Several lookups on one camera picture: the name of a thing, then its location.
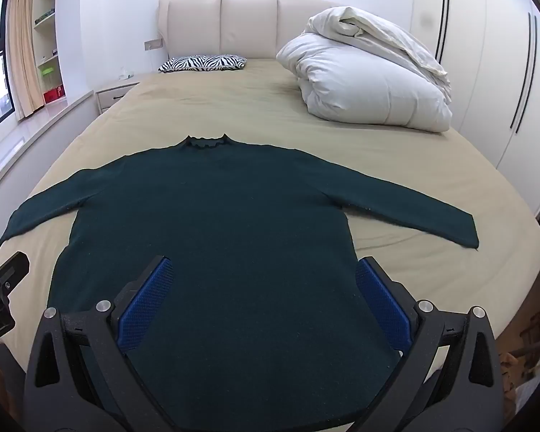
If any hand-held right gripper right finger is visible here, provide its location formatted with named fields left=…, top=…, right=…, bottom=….
left=341, top=256, right=505, bottom=432

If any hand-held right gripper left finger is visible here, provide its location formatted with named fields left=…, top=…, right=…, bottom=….
left=23, top=255, right=181, bottom=432

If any dark green sweater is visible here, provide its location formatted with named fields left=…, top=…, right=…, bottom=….
left=0, top=133, right=480, bottom=432

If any brown wooden furniture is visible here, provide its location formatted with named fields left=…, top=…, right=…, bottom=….
left=495, top=294, right=540, bottom=399

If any white window sill bench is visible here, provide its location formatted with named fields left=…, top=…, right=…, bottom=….
left=0, top=89, right=95, bottom=201

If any white nightstand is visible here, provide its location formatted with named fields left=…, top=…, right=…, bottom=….
left=95, top=78, right=141, bottom=113

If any white folded duvet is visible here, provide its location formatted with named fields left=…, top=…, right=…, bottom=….
left=275, top=6, right=454, bottom=134

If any bed with beige sheet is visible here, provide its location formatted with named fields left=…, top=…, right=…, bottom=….
left=0, top=56, right=540, bottom=372

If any zebra print pillow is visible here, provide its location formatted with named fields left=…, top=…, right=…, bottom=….
left=157, top=54, right=248, bottom=74

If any beige curtain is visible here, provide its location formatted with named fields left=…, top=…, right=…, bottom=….
left=4, top=0, right=46, bottom=120

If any white wardrobe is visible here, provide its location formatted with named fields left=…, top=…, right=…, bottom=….
left=409, top=0, right=540, bottom=217

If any beige padded headboard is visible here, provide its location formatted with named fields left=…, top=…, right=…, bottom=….
left=157, top=0, right=345, bottom=62

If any white wall shelf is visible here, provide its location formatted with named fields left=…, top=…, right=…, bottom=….
left=31, top=0, right=66, bottom=107

